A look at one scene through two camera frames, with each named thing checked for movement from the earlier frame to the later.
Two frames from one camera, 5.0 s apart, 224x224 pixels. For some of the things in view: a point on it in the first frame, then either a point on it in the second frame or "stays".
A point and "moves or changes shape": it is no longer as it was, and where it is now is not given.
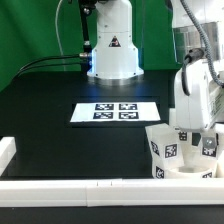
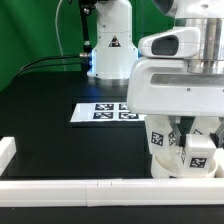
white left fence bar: [8, 149] stays
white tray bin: [190, 172] moves or changes shape
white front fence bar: [112, 192] stays
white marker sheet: [110, 112] stays
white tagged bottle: [209, 144] moves or changes shape
